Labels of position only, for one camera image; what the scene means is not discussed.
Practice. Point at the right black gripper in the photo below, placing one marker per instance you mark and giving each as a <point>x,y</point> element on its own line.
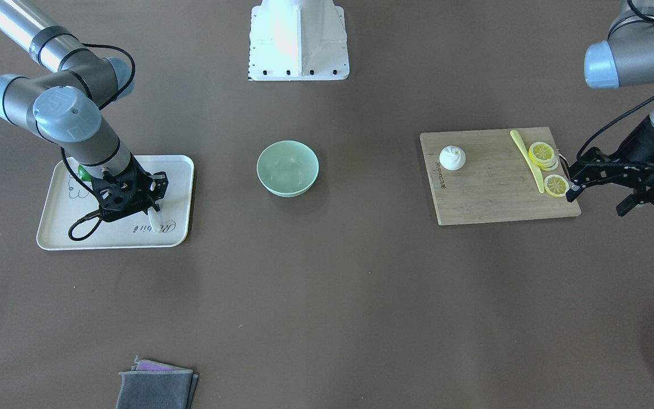
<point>158,186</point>

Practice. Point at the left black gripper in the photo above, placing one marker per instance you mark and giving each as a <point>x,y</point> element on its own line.
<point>648,149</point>

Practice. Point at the white ceramic spoon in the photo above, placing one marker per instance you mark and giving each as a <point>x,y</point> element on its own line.
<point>155,219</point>

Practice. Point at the white steamed bun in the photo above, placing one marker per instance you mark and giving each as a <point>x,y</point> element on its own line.
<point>452,158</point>

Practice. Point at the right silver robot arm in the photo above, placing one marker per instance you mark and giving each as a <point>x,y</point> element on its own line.
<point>65,106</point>

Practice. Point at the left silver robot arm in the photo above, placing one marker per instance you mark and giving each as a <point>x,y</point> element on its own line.
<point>625,58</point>

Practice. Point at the mint green bowl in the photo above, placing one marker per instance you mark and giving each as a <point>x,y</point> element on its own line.
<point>287,168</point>

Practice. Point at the green lime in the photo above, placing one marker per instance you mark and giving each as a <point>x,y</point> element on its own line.
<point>83,174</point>

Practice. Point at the single lemon slice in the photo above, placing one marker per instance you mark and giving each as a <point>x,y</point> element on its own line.
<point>555,185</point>

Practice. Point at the white rabbit tray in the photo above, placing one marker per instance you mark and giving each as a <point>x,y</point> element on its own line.
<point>67,202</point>

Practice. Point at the lemon slice stack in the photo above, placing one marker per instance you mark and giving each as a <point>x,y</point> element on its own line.
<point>543,155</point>

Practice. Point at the yellow plastic knife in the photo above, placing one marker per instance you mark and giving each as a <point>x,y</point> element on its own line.
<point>534,169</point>

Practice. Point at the bamboo cutting board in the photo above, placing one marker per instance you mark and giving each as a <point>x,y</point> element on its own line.
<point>494,185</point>

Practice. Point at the grey folded cloth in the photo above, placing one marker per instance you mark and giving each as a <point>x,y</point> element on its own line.
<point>151,384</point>

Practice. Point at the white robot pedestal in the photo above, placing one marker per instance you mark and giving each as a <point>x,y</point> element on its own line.
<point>298,41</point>

